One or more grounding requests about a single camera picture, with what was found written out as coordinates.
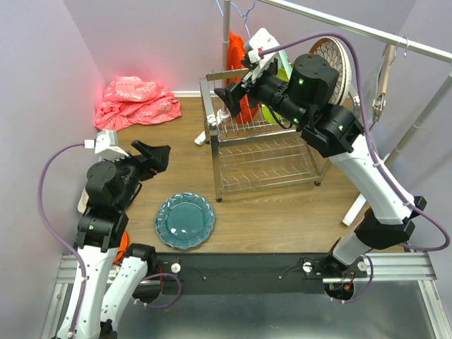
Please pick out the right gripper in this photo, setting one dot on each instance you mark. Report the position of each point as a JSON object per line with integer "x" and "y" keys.
{"x": 251, "y": 83}

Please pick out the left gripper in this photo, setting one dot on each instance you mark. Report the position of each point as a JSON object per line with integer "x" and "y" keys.
{"x": 158, "y": 155}

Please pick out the lime green plate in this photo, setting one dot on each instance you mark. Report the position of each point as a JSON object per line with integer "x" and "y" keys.
{"x": 272, "y": 118}

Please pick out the teal scalloped plate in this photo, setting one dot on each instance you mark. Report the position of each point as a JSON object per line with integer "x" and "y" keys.
{"x": 184, "y": 221}

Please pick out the white ringed grey plate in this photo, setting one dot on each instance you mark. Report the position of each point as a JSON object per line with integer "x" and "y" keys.
{"x": 83, "y": 201}

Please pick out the orange plate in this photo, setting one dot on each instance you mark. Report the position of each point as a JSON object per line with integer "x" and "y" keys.
{"x": 123, "y": 244}

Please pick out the large floral brown-rim plate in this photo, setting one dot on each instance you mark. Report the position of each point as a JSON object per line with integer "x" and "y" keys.
{"x": 342, "y": 87}

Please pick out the pale blue rectangular dish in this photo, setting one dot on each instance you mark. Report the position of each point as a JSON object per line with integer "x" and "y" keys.
{"x": 283, "y": 62}

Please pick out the small floral brown-rim plate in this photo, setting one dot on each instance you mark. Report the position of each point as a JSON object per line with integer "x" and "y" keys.
{"x": 330, "y": 50}

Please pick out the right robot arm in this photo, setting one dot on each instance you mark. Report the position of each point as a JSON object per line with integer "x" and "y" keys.
{"x": 337, "y": 135}

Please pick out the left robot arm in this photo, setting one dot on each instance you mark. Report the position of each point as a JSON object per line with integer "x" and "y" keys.
{"x": 96, "y": 306}

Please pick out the steel two-tier dish rack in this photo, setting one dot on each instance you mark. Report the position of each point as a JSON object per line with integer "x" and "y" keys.
{"x": 257, "y": 154}

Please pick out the orange cloth on hanger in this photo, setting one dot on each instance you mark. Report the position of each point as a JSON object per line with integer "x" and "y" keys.
{"x": 235, "y": 54}

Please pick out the pink plastic bag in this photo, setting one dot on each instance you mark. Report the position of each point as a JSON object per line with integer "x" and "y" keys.
{"x": 129, "y": 101}

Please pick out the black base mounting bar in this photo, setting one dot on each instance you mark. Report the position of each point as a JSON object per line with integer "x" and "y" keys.
{"x": 244, "y": 274}

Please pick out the wooden clip hanger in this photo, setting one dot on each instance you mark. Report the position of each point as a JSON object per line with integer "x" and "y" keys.
{"x": 379, "y": 103}

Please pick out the white clothes rack frame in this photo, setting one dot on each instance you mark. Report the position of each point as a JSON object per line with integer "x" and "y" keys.
{"x": 388, "y": 38}

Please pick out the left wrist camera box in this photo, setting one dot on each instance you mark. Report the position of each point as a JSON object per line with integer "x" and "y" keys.
{"x": 106, "y": 146}

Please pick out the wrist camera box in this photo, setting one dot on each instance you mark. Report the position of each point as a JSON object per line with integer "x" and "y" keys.
{"x": 262, "y": 40}
{"x": 106, "y": 146}

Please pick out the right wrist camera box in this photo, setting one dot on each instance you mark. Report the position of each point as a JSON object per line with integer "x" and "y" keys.
{"x": 262, "y": 40}

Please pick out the blue wire hanger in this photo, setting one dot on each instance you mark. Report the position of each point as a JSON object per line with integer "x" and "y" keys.
{"x": 224, "y": 8}

